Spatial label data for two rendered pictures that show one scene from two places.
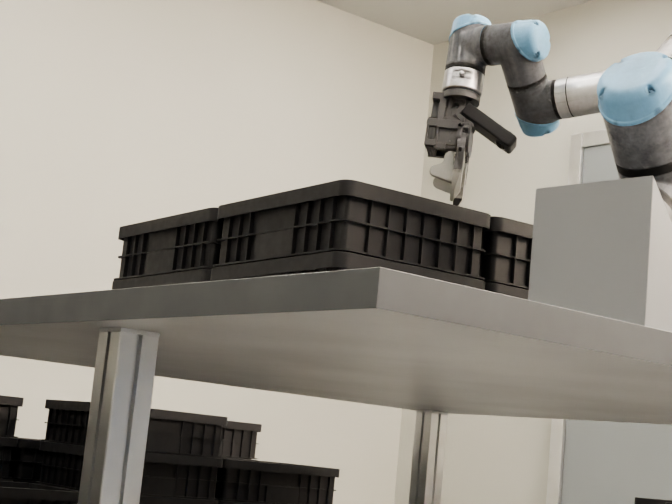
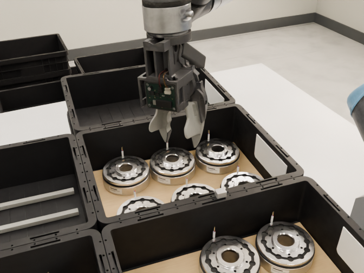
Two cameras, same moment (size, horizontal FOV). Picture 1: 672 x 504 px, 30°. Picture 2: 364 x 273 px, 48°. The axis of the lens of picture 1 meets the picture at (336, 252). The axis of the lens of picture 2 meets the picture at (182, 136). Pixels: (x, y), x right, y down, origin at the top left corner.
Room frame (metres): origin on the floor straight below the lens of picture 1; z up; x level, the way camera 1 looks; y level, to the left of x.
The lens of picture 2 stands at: (2.08, 0.40, 1.42)
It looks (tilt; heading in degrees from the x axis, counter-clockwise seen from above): 34 degrees down; 285
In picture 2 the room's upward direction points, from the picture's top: straight up
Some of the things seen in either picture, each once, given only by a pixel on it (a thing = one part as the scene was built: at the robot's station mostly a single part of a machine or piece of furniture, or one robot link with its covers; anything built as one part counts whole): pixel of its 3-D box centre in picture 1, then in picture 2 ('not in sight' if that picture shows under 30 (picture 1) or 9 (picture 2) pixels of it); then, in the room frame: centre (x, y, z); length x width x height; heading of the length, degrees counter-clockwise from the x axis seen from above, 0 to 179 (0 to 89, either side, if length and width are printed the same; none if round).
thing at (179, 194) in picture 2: not in sight; (196, 200); (2.21, -0.20, 0.86); 0.10 x 0.10 x 0.01
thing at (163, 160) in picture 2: not in sight; (172, 158); (2.29, -0.32, 0.86); 0.05 x 0.05 x 0.01
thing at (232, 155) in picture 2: not in sight; (217, 150); (2.20, -0.38, 0.86); 0.10 x 0.10 x 0.01
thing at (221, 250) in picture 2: not in sight; (229, 257); (2.12, -0.08, 0.86); 0.05 x 0.05 x 0.01
